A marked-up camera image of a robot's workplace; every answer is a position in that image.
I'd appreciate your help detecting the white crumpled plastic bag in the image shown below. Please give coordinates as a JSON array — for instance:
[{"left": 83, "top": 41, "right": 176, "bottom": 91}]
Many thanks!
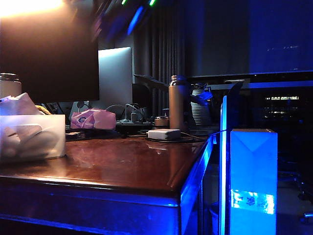
[{"left": 0, "top": 92, "right": 41, "bottom": 116}]

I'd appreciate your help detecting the white cable bundle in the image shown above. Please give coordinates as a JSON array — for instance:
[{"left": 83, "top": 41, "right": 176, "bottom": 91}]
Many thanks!
[{"left": 105, "top": 103, "right": 145, "bottom": 123}]

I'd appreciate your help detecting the office chair base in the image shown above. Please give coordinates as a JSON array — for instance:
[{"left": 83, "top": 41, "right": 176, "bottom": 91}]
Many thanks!
[{"left": 278, "top": 168, "right": 313, "bottom": 225}]

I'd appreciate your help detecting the tall white carton box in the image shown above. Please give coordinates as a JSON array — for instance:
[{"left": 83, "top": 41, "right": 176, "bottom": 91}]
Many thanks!
[{"left": 230, "top": 128, "right": 279, "bottom": 235}]

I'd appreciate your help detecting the grey ribbed container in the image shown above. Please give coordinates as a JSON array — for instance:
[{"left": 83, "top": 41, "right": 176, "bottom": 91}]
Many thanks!
[{"left": 190, "top": 83, "right": 213, "bottom": 126}]

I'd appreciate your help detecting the pink tissue pack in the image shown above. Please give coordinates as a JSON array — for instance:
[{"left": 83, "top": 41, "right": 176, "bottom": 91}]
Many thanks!
[{"left": 70, "top": 108, "right": 116, "bottom": 130}]

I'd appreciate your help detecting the large black monitor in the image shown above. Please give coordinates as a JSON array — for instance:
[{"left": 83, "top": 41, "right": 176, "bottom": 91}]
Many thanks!
[{"left": 0, "top": 0, "right": 100, "bottom": 103}]

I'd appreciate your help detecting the black cable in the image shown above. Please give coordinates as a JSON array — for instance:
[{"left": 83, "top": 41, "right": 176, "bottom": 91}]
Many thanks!
[{"left": 127, "top": 130, "right": 227, "bottom": 143}]

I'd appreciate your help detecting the white power adapter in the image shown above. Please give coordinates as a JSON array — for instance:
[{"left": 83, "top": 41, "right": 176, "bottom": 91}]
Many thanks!
[{"left": 147, "top": 129, "right": 181, "bottom": 141}]

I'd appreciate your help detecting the black flat device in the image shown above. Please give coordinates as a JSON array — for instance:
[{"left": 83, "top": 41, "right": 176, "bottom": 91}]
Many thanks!
[{"left": 65, "top": 131, "right": 87, "bottom": 141}]

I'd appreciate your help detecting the tall metal thermos bottle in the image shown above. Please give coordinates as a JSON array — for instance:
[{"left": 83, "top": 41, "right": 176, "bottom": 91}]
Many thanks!
[{"left": 168, "top": 75, "right": 189, "bottom": 132}]

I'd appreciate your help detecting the translucent white plastic box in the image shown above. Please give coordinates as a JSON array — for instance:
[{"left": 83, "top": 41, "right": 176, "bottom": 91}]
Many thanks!
[{"left": 0, "top": 114, "right": 67, "bottom": 164}]

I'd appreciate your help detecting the vertical partition panel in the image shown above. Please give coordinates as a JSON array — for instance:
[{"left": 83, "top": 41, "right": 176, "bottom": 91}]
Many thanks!
[{"left": 219, "top": 94, "right": 232, "bottom": 235}]

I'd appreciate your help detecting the wooden desk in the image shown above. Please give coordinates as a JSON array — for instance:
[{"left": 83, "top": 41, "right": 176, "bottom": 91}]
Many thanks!
[{"left": 0, "top": 132, "right": 221, "bottom": 235}]

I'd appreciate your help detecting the white bottle with metal cap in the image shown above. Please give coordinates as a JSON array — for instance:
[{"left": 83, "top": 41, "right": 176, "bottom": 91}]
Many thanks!
[{"left": 0, "top": 72, "right": 22, "bottom": 100}]

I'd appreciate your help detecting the silver monitor back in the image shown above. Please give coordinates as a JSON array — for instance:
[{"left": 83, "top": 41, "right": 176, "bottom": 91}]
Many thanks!
[{"left": 98, "top": 47, "right": 134, "bottom": 108}]

